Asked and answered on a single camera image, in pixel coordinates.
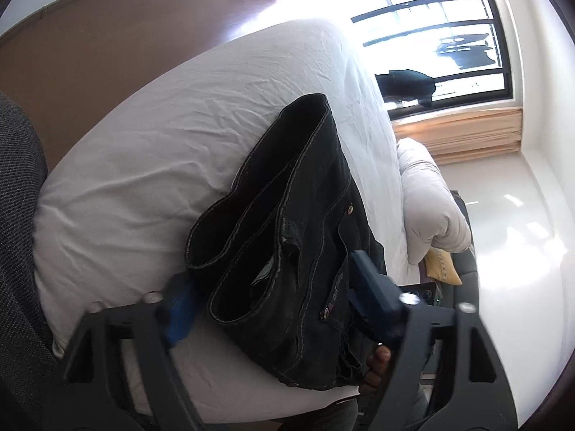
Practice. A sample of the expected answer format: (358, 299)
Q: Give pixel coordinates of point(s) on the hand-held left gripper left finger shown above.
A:
(179, 309)

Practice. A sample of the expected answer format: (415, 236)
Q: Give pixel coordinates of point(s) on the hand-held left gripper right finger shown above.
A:
(373, 292)

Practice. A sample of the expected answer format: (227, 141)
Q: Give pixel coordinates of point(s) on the black denim pants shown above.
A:
(292, 233)

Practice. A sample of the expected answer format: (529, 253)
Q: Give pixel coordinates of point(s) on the person's right hand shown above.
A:
(375, 368)

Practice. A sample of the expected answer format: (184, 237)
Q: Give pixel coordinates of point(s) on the yellow patterned pillow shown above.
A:
(442, 269)

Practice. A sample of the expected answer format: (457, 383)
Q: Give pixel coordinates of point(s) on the grey upholstered headboard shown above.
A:
(467, 274)

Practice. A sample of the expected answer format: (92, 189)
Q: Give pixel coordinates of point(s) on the rolled white duvet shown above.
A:
(426, 197)

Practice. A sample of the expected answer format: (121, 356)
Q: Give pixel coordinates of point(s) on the person's grey clothing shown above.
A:
(332, 417)

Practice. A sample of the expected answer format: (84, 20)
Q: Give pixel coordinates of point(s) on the grey fabric chair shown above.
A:
(18, 233)

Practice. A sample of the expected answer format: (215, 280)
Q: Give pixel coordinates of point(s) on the bed with white sheet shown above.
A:
(179, 121)

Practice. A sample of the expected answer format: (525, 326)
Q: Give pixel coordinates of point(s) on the dark hanging garment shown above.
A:
(404, 85)

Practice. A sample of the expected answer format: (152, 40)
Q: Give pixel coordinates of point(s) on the hanging dark laundry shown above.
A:
(467, 51)

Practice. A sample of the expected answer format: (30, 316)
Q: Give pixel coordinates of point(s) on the black balcony door frame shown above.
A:
(498, 31)

